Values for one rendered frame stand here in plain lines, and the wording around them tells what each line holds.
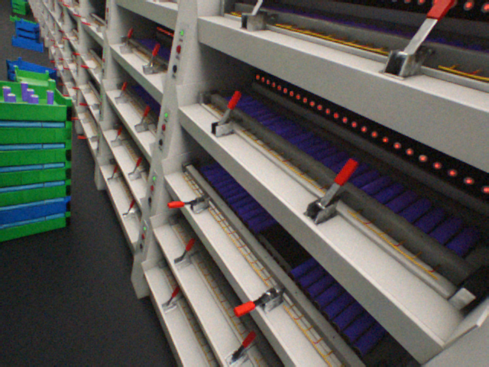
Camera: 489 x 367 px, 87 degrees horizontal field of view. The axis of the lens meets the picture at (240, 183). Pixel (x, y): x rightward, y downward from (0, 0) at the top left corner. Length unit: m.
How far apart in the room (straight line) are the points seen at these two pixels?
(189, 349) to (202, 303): 0.19
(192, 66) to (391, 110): 0.45
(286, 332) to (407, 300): 0.21
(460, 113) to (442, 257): 0.16
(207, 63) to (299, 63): 0.32
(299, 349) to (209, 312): 0.27
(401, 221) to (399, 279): 0.07
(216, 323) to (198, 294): 0.08
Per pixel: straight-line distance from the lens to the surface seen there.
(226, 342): 0.66
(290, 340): 0.48
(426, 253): 0.38
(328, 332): 0.47
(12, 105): 1.06
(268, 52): 0.44
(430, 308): 0.35
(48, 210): 1.28
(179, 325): 0.87
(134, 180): 1.04
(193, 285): 0.71
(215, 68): 0.67
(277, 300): 0.49
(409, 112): 0.31
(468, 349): 0.33
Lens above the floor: 0.90
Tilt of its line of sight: 27 degrees down
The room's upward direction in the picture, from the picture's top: 20 degrees clockwise
